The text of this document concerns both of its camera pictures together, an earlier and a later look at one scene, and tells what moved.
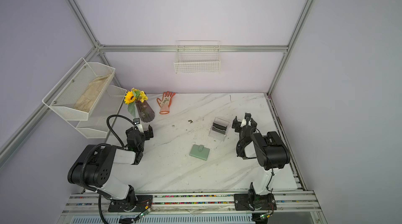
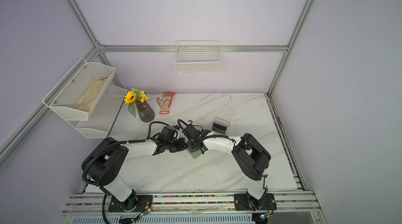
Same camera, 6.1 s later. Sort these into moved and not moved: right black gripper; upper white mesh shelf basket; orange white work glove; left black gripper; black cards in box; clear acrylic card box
Moved: right black gripper; left black gripper
Not moved: clear acrylic card box; black cards in box; upper white mesh shelf basket; orange white work glove
